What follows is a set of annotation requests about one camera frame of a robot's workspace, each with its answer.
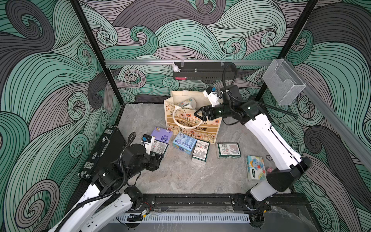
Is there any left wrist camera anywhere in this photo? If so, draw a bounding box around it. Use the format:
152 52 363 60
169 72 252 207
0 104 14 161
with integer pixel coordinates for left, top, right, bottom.
142 134 155 155

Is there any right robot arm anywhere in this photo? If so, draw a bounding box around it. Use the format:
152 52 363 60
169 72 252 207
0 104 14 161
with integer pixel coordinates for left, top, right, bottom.
194 85 312 211

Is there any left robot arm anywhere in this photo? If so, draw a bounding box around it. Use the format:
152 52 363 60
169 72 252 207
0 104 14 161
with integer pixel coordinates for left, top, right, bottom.
50 144 163 232

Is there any green botare tissue pack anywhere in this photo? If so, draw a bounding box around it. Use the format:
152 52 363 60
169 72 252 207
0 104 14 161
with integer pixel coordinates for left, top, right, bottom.
151 140 169 155

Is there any black hard carry case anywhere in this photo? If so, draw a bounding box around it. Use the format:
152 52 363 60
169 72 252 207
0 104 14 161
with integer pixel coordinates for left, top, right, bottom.
78 125 127 183

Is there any colourful splash tissue pack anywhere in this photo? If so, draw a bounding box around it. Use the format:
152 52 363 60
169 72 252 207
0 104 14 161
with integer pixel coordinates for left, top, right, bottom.
177 98 197 110

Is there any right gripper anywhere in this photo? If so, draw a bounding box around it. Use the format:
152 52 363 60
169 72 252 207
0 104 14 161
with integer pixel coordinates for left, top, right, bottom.
194 103 233 121

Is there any white cable duct strip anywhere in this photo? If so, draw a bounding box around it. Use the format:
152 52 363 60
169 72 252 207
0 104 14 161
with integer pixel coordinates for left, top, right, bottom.
133 213 250 224

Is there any purple tissue pack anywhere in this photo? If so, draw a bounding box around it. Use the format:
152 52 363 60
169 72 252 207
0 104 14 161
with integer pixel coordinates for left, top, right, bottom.
151 127 174 144

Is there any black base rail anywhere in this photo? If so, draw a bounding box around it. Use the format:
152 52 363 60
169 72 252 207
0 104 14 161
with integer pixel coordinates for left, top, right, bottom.
78 193 308 212

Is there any green barcode tissue pack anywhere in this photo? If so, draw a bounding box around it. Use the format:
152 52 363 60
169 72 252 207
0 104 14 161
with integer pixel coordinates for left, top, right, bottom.
217 143 242 159

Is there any light blue tissue pack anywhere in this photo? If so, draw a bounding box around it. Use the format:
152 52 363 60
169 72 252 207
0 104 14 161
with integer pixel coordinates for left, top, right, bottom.
173 133 197 155

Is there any green white tissue pack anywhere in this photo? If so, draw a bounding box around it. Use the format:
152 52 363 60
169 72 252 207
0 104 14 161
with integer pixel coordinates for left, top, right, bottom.
191 140 210 166

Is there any clear plastic wall bin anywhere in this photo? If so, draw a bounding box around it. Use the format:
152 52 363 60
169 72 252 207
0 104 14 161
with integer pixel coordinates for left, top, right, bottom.
263 59 306 106

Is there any blue cartoon tissue pack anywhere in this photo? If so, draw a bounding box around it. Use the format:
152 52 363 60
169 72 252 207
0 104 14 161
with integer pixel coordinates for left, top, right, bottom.
246 155 266 182

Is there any floral canvas tote bag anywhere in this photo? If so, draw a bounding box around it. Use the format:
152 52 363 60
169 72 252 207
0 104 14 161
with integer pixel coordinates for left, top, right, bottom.
164 90 222 145

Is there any white bunny figurine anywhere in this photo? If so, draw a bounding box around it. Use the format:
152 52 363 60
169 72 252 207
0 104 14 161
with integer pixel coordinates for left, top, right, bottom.
172 62 181 73

